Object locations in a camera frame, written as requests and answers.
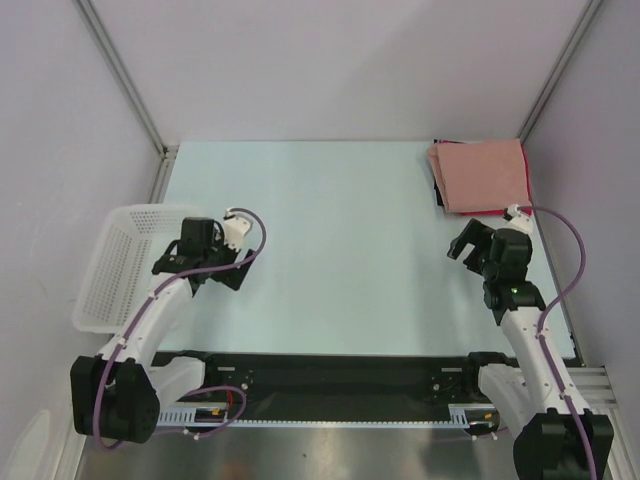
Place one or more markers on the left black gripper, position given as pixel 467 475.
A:
pixel 230 278

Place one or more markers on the aluminium front rail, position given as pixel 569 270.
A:
pixel 594 386

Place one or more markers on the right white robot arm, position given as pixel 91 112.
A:
pixel 556 433

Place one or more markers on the aluminium corner post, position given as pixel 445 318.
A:
pixel 578 33
pixel 114 62

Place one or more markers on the pink printed t shirt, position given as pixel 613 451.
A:
pixel 480 175

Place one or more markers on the white plastic laundry basket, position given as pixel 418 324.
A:
pixel 132 238

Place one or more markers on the left aluminium corner post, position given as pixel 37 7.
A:
pixel 114 62

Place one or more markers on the black folded t shirt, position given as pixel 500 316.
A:
pixel 439 199

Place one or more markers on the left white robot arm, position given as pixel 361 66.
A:
pixel 117 396

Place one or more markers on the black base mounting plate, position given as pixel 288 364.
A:
pixel 299 382

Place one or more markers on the white slotted cable duct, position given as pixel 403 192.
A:
pixel 451 416

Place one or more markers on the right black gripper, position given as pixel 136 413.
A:
pixel 474 233

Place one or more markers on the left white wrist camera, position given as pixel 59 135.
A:
pixel 235 228

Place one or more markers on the right aluminium corner post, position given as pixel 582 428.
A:
pixel 578 33

